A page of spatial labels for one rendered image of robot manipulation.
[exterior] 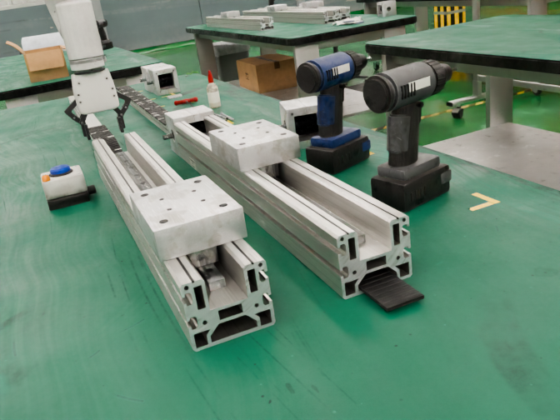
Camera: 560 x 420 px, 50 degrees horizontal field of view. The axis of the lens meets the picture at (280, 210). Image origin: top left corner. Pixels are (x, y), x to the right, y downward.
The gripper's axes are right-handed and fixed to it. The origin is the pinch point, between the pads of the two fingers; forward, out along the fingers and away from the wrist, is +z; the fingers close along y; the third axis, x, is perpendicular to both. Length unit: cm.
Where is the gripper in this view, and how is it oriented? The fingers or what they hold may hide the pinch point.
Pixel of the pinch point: (104, 130)
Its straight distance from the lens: 160.7
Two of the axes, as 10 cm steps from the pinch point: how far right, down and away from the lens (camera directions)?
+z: 1.3, 9.2, 3.7
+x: 3.9, 2.9, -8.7
